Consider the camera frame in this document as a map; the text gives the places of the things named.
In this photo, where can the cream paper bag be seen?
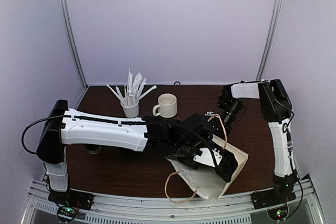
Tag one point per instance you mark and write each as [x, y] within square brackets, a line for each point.
[203, 181]

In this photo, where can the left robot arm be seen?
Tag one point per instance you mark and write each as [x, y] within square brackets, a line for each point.
[190, 138]

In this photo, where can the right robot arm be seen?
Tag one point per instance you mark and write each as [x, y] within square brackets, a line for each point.
[276, 109]

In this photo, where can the cream ceramic mug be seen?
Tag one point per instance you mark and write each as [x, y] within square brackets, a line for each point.
[166, 106]

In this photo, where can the wrapped white straws bundle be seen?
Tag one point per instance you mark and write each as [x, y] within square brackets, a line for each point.
[133, 90]

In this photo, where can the white cup holding straws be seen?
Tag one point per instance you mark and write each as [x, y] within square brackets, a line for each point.
[130, 111]

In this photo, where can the stack of paper cups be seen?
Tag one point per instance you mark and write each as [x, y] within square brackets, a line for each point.
[93, 149]

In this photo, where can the aluminium front rail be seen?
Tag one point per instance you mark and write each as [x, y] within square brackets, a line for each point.
[234, 208]

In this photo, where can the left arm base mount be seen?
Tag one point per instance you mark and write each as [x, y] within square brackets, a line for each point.
[70, 203]

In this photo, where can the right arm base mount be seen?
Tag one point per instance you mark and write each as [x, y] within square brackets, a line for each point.
[275, 204]

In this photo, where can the right corner metal post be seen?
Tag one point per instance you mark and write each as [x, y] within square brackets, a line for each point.
[276, 9]

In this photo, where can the corner metal post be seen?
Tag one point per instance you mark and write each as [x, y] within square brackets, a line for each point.
[72, 43]
[276, 9]

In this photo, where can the left corner metal post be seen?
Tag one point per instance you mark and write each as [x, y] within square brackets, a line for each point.
[72, 43]

